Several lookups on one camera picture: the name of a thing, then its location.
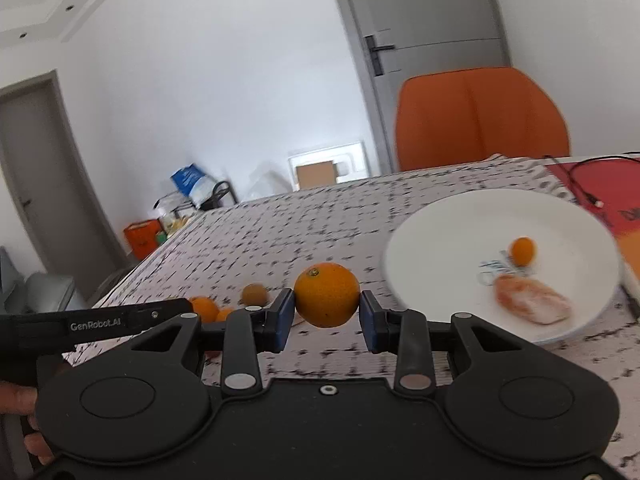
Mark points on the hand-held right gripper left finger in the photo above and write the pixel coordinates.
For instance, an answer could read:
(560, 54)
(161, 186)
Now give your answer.
(282, 320)

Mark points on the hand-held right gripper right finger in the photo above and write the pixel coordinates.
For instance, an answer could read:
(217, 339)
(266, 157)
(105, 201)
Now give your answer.
(372, 325)

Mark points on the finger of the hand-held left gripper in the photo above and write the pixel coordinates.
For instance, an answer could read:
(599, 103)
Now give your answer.
(160, 312)

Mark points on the medium tangerine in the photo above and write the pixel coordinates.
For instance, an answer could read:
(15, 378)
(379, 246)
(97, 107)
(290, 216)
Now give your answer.
(205, 308)

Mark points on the large orange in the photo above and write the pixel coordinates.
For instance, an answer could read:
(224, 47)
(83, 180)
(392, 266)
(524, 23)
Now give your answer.
(327, 295)

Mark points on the white oval bowl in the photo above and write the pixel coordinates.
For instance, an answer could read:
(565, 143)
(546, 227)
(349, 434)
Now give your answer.
(450, 240)

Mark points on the person's left hand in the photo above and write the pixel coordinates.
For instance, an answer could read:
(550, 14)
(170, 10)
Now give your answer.
(17, 399)

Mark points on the brown kiwi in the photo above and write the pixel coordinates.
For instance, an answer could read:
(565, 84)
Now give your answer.
(253, 294)

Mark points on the grey sofa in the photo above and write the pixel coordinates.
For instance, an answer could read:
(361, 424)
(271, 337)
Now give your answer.
(45, 290)

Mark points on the small tangerine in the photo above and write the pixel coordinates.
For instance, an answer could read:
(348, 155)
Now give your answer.
(522, 251)
(226, 314)

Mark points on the orange paper bag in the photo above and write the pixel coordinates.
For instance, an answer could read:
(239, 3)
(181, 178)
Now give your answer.
(142, 240)

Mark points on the black white patterned tablecloth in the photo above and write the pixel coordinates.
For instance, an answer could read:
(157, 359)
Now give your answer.
(300, 230)

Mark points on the blue white bag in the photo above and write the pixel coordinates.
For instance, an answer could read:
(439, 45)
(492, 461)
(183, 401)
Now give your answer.
(192, 182)

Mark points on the brown cardboard piece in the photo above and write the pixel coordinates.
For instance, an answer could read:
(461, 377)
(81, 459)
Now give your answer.
(315, 175)

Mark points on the grey side door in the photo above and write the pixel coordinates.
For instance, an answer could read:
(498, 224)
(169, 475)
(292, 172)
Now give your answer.
(40, 170)

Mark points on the white foam box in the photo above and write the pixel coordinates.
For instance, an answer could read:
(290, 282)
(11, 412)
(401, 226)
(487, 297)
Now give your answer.
(350, 157)

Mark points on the orange chair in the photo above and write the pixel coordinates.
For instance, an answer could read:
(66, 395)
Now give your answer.
(480, 115)

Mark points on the red orange printed mat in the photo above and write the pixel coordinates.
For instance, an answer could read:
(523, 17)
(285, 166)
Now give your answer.
(615, 185)

